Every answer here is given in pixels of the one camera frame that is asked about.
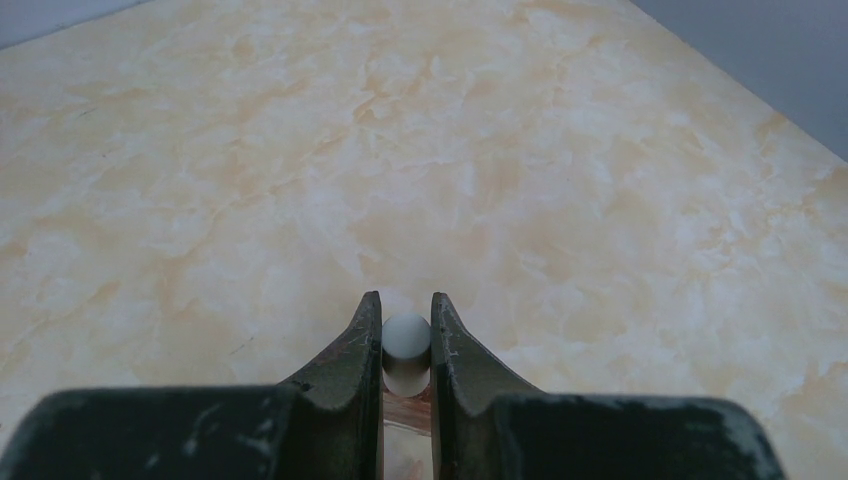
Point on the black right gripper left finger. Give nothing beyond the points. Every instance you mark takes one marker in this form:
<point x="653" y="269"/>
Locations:
<point x="324" y="421"/>

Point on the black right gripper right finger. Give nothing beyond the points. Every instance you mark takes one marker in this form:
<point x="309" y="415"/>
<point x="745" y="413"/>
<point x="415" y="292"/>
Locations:
<point x="488" y="422"/>

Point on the nail polish bottle white cap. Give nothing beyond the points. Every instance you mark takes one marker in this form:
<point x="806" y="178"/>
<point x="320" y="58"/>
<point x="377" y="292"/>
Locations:
<point x="406" y="343"/>

